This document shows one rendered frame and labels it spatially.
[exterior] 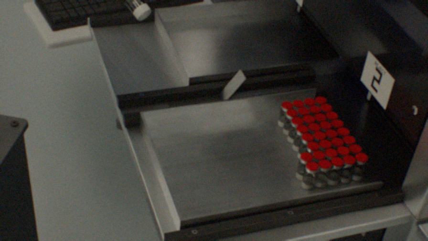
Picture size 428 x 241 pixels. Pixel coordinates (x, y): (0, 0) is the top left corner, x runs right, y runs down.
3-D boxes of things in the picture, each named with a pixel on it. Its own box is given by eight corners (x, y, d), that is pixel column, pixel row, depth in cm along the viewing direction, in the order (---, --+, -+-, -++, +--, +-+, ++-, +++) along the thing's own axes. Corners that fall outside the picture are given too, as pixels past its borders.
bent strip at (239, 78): (238, 93, 127) (241, 69, 123) (242, 103, 125) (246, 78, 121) (167, 103, 123) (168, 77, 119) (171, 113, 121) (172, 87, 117)
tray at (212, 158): (312, 102, 127) (315, 88, 124) (377, 197, 108) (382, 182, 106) (139, 127, 117) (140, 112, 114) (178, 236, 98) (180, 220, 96)
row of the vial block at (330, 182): (297, 118, 122) (301, 98, 119) (340, 184, 109) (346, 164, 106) (286, 119, 121) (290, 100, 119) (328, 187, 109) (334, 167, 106)
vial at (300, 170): (305, 170, 111) (309, 150, 108) (310, 180, 110) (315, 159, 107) (293, 173, 111) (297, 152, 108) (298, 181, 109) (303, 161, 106)
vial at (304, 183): (310, 180, 110) (315, 159, 107) (316, 189, 108) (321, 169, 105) (298, 182, 109) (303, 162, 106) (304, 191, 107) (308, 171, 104)
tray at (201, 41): (294, 8, 154) (297, -5, 152) (345, 71, 136) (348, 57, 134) (154, 22, 144) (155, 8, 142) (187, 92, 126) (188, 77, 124)
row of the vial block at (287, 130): (286, 119, 121) (290, 100, 119) (328, 187, 109) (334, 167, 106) (275, 121, 121) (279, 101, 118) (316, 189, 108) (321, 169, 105)
